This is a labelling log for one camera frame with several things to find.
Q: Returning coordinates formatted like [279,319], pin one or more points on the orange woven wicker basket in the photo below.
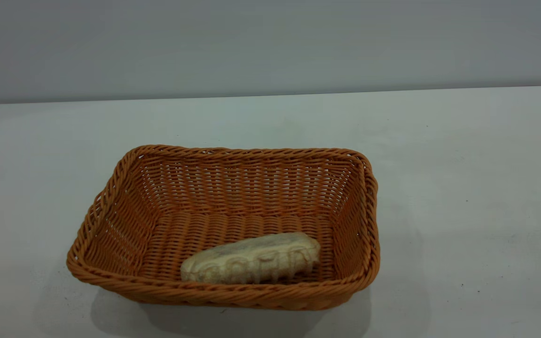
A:
[233,188]

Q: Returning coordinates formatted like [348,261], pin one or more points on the ridged golden bread roll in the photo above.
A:
[251,258]

